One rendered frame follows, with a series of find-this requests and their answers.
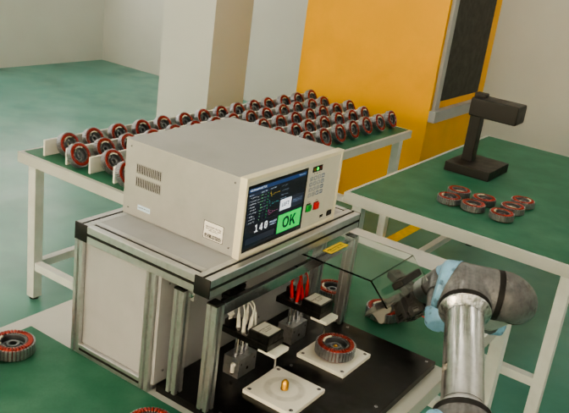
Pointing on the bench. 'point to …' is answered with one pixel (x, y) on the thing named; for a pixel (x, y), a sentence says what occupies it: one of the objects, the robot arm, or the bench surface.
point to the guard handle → (406, 279)
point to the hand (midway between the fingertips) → (382, 311)
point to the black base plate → (392, 377)
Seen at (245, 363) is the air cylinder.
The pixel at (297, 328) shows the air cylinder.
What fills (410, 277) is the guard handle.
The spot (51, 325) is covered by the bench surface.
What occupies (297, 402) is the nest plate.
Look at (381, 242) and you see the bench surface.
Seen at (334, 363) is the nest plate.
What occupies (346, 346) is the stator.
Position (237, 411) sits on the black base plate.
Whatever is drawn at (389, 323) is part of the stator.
